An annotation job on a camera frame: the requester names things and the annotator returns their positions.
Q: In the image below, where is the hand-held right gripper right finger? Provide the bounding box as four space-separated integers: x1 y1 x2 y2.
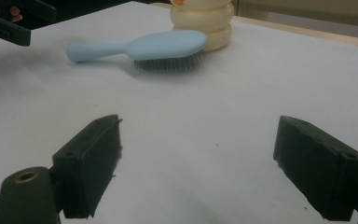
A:
272 115 358 222

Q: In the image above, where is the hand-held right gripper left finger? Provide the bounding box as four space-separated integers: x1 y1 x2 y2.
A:
51 114 123 219

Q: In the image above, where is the light blue hairbrush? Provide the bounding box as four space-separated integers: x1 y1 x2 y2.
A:
66 29 209 74

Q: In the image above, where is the cream duck toy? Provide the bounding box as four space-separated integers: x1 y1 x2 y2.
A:
170 0 235 53

